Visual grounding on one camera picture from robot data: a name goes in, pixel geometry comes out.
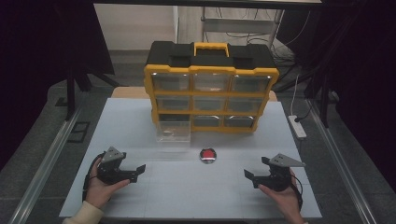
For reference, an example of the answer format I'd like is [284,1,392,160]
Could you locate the person's left hand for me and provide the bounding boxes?
[85,156,131,210]

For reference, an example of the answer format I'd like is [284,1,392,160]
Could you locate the group of clear organizer drawers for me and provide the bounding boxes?
[151,73,272,129]

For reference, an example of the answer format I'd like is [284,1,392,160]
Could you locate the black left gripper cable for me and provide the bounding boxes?
[81,151,107,203]

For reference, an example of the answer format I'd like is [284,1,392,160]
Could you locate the aluminium rail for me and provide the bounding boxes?
[8,105,82,224]
[305,98,378,224]

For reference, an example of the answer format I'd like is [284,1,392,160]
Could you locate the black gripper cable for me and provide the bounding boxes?
[289,174,304,212]
[81,151,107,203]

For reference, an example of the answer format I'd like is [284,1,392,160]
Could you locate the black floor socket plate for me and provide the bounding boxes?
[67,120,92,144]

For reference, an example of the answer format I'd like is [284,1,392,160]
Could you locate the grey metal shelf rack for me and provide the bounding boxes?
[200,6,285,49]

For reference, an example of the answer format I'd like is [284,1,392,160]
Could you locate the person's right hand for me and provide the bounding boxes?
[257,168,304,217]

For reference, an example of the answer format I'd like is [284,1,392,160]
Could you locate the white power strip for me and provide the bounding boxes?
[288,115,308,140]

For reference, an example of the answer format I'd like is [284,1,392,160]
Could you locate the dark curtain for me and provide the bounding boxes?
[276,0,396,191]
[0,0,116,171]

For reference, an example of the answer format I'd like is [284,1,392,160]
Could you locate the bundle of floor cables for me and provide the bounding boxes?
[270,41,297,68]

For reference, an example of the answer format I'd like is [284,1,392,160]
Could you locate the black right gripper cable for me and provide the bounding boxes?
[289,174,304,212]

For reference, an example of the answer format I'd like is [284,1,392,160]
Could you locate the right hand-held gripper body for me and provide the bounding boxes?
[261,152,307,192]

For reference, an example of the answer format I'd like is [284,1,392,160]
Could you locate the black stand legs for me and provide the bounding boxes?
[64,65,120,121]

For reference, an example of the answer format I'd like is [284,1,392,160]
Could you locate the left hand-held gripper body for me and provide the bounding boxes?
[96,146,133,186]

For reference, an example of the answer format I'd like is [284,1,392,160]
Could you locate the black plug cable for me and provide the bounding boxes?
[294,105,313,123]

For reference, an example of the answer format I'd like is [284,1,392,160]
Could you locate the red black round object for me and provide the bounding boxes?
[199,147,218,164]

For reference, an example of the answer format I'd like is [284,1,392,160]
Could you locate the clear plastic drawer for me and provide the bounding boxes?
[155,120,191,144]

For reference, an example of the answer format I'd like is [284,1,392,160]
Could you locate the yellow black drawer organizer cabinet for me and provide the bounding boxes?
[143,40,280,134]

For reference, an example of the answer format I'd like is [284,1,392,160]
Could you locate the white power strip cable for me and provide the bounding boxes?
[290,74,301,118]

